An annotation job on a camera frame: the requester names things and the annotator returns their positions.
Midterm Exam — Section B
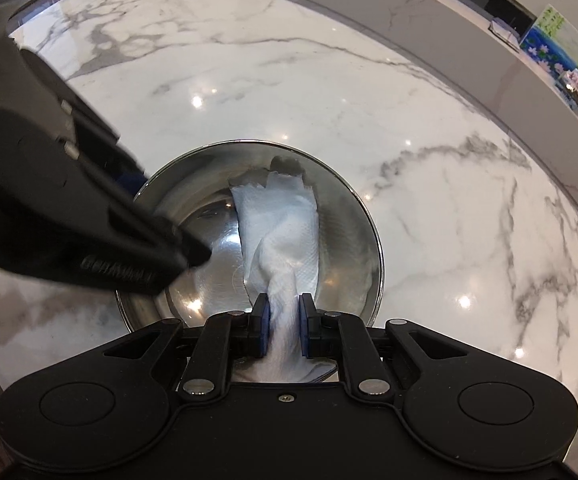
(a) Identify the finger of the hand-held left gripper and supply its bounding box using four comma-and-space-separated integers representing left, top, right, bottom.
76, 180, 213, 297
19, 49, 148, 197

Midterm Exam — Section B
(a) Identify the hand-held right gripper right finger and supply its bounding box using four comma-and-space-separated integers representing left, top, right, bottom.
298, 292, 467, 402

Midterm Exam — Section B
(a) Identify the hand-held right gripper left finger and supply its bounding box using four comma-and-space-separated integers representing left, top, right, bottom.
100, 292, 273, 402

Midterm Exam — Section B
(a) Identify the blue steel bowl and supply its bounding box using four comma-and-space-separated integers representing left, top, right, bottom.
114, 140, 385, 384

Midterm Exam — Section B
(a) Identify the white paper towel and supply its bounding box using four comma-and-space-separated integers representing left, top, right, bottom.
229, 170, 341, 382

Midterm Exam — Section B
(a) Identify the water lily painting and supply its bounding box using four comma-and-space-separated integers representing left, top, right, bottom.
519, 4, 578, 82

